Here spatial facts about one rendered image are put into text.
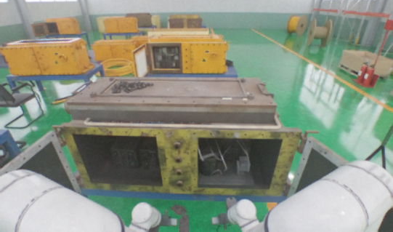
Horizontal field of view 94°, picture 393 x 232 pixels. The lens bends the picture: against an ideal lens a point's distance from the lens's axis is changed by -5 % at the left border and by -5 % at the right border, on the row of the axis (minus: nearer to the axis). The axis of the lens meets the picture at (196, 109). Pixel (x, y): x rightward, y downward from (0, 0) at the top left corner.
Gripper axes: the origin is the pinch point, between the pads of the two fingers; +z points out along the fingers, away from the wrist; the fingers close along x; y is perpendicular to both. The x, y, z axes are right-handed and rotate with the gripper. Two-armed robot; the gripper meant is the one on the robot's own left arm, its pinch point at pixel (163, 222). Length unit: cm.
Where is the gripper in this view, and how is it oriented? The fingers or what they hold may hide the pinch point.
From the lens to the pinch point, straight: 129.8
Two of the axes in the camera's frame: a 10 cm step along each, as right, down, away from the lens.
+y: 0.7, -7.9, 6.0
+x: -9.8, 0.4, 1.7
